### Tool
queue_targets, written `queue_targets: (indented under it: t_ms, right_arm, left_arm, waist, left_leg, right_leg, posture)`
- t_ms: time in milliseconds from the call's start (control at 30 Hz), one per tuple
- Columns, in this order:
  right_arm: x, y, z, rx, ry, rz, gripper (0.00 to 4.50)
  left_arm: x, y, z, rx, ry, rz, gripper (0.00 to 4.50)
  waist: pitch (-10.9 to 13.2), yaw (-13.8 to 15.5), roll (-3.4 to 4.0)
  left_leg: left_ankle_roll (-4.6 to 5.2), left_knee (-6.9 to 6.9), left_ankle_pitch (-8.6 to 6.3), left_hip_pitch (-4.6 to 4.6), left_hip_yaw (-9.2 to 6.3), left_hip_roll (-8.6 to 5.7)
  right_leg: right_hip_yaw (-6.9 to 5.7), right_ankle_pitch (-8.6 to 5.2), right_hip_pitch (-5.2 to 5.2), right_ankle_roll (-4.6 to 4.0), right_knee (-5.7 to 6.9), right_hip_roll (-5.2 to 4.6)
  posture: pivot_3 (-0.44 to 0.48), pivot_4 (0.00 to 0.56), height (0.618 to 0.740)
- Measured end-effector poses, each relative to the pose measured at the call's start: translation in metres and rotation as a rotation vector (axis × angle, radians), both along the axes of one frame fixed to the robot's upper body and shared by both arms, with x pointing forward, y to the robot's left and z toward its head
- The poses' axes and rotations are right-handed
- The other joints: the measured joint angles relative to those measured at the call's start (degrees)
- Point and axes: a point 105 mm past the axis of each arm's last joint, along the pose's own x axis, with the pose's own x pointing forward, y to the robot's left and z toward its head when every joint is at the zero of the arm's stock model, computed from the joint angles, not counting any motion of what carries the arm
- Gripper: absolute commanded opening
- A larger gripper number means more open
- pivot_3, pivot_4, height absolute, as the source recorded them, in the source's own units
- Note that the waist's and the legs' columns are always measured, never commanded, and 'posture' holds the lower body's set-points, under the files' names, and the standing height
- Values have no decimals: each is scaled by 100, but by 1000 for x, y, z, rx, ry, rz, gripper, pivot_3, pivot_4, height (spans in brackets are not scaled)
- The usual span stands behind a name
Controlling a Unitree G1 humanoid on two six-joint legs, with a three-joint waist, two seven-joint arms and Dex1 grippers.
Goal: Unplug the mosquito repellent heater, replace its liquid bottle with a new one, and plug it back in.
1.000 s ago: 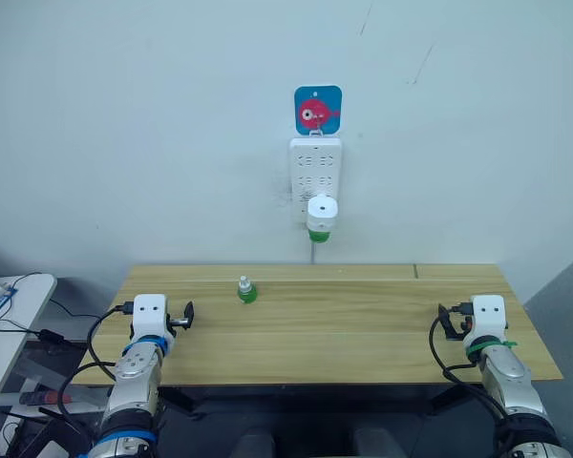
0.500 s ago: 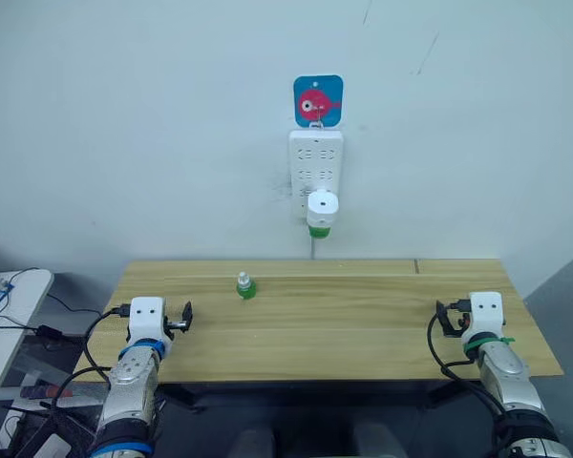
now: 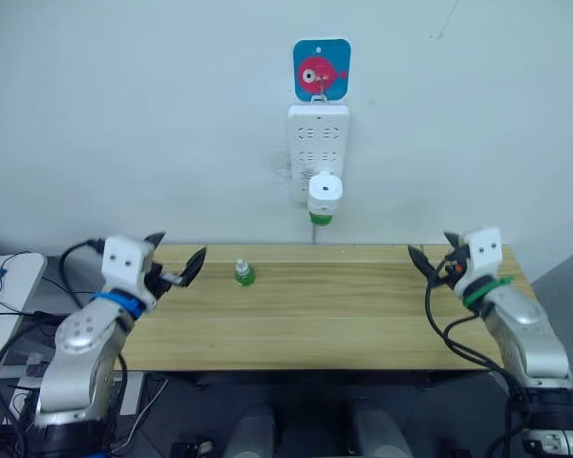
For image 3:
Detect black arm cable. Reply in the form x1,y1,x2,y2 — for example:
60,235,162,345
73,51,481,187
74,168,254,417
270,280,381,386
424,266,532,458
58,238,107,312

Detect blue fish hook sticker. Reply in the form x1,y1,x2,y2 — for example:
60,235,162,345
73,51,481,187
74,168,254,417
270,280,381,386
292,38,354,103

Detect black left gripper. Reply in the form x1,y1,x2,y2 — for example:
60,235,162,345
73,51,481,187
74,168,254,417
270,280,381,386
142,231,208,302

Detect white mosquito repellent heater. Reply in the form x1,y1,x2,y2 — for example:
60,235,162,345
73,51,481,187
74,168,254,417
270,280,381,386
306,170,346,217

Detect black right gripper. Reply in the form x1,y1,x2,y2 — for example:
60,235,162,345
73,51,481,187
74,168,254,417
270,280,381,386
406,230,470,292

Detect white wall power strip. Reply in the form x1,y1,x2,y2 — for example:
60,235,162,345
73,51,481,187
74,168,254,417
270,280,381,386
286,103,350,209

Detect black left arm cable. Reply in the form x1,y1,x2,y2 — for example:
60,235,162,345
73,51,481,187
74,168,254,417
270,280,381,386
58,238,107,312

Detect white side desk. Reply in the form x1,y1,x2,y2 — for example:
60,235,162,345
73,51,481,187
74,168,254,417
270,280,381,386
0,252,48,417

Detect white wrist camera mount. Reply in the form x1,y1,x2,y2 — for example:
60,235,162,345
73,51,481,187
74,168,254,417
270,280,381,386
100,235,159,312
450,226,503,293

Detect blue left wrist band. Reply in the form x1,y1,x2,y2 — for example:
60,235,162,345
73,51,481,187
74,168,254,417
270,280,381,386
89,289,145,320

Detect green right wrist band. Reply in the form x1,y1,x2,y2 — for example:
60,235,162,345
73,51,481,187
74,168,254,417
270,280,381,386
461,275,515,309

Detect green liquid refill bottle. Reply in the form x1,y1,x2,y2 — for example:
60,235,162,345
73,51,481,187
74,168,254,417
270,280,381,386
233,258,256,288

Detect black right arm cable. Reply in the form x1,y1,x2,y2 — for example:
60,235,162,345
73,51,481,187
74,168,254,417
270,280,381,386
424,266,532,458

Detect silver black robot waist part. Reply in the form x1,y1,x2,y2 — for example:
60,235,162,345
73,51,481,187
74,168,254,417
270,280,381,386
521,427,573,458

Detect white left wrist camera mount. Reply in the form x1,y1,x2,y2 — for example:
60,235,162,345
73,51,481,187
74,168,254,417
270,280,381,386
100,235,159,312

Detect small black floor device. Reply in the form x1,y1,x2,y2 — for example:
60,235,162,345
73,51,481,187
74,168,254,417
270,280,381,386
169,440,215,458

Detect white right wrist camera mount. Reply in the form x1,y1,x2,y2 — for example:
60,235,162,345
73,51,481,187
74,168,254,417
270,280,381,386
450,226,503,293

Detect grey rounded robot leg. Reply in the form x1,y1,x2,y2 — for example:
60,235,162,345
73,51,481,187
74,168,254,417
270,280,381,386
223,402,277,458
350,397,415,458

